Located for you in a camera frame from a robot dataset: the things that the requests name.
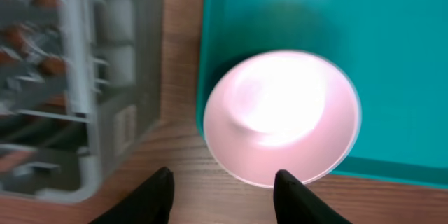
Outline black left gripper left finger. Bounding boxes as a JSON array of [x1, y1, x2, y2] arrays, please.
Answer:
[[90, 167, 175, 224]]

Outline small pink saucer plate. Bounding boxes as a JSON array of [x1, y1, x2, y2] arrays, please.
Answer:
[[202, 50, 362, 188]]

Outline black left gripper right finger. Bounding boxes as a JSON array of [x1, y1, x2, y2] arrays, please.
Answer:
[[273, 169, 351, 224]]

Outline teal plastic tray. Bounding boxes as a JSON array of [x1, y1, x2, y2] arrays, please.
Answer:
[[196, 0, 447, 188]]

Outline grey plastic dish rack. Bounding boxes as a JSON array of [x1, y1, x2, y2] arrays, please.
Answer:
[[1, 0, 163, 203]]

